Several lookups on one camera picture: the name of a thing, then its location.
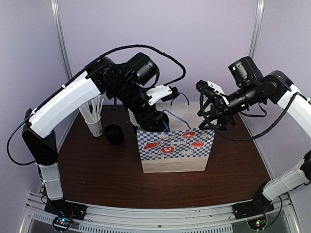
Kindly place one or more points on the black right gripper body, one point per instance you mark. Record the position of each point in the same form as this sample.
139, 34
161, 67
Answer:
223, 110

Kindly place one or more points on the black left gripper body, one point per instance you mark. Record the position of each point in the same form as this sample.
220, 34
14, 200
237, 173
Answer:
146, 119

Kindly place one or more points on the paper cups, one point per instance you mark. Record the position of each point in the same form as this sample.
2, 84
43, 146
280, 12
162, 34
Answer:
133, 121

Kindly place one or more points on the blue checkered paper bag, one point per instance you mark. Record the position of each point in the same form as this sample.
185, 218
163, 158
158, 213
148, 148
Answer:
182, 147

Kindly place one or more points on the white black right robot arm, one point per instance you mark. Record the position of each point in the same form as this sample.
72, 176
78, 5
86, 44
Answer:
254, 88

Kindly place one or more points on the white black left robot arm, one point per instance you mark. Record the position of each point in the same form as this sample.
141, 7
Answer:
125, 81

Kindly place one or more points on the black lid stack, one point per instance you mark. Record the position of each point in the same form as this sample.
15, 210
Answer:
114, 134

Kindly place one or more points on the white paper straw cup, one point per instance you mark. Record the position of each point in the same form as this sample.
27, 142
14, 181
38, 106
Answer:
95, 128

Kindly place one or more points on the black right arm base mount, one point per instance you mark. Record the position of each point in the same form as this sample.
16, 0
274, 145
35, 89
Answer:
251, 208

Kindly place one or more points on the aluminium table front rail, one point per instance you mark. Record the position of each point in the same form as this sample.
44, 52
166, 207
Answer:
211, 219

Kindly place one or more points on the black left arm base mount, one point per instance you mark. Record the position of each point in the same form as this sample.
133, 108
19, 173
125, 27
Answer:
63, 208

